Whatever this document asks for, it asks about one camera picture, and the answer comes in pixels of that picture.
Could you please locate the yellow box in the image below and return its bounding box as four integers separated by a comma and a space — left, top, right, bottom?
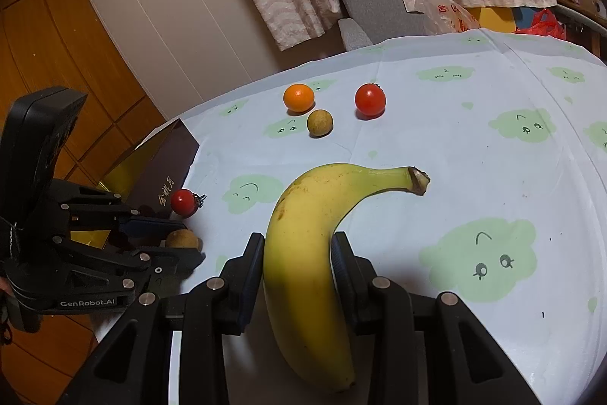
467, 5, 517, 33

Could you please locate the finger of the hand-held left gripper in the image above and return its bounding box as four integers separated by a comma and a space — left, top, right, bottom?
54, 238, 206, 294
47, 178, 189, 240

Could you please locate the large brown longan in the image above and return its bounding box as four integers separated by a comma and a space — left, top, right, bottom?
165, 229, 200, 250

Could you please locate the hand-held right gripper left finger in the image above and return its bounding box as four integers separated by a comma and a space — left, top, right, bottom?
59, 233, 266, 405

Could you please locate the white green-print tablecloth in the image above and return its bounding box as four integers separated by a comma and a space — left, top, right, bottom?
95, 28, 607, 405

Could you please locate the small orange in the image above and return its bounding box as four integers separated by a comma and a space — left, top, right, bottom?
283, 84, 316, 112

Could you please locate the spotted yellow banana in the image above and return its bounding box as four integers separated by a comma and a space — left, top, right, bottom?
262, 163, 431, 394

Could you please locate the gold tin box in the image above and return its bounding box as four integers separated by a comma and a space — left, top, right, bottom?
71, 118, 201, 250

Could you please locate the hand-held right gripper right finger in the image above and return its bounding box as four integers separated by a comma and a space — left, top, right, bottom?
330, 232, 541, 405

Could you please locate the small brown longan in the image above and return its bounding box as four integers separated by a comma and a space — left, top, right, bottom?
307, 109, 334, 137

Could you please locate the red plastic bag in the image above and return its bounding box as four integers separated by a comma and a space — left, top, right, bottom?
514, 8, 567, 39

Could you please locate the clear red-print plastic bag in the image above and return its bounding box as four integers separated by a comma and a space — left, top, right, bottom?
420, 0, 481, 35

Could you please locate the red cherry tomato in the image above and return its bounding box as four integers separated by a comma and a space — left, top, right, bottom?
355, 83, 387, 118
170, 189, 207, 218

